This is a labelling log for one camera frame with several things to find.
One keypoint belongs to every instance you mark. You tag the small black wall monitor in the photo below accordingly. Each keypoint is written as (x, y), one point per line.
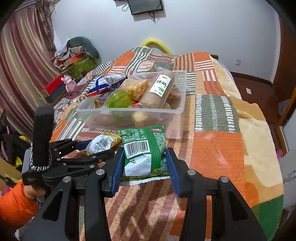
(144, 6)

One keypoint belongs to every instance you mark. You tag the patchwork striped bed blanket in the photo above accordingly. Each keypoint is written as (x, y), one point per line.
(222, 136)

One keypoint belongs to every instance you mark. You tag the clear bag fried snacks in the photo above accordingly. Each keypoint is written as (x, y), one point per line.
(135, 88)

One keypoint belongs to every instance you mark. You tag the striped red curtain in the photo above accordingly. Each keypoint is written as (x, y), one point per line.
(27, 47)

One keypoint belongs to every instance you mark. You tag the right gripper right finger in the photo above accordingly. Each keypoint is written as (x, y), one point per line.
(232, 218)

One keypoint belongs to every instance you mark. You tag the green pea snack packet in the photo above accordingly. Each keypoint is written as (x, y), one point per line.
(145, 155)

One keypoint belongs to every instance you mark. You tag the dark grey box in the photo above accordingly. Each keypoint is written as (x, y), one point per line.
(59, 92)

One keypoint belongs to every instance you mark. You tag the pink rabbit toy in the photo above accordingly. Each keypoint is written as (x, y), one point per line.
(70, 84)

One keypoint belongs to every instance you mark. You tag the yellow curved headboard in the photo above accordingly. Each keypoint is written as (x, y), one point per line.
(157, 43)

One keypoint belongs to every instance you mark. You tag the green patterned box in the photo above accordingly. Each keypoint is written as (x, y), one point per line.
(80, 68)

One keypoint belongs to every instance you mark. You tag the orange sleeve forearm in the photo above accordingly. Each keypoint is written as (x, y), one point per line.
(16, 209)

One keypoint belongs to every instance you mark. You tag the checkered patchwork quilt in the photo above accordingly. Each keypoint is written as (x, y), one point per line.
(80, 91)

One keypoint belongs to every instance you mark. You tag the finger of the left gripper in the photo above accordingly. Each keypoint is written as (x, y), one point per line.
(67, 146)
(93, 158)

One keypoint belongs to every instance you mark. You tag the red gift box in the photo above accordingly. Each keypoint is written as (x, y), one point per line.
(52, 86)

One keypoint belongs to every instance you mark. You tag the brown roll white label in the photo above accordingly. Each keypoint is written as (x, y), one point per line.
(157, 93)

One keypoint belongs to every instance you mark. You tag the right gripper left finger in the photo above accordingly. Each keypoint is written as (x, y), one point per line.
(58, 217)

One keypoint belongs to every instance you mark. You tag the white yellow snack packet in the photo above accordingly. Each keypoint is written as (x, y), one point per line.
(102, 143)

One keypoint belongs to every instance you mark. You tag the clear plastic storage bin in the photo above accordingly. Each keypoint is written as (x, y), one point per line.
(170, 116)

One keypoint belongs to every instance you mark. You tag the left hand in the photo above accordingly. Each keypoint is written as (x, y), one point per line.
(33, 191)

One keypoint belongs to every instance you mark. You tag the green jelly cup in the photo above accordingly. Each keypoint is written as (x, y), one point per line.
(117, 99)

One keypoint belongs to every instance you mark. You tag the blue white red snack bag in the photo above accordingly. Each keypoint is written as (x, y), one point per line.
(105, 84)

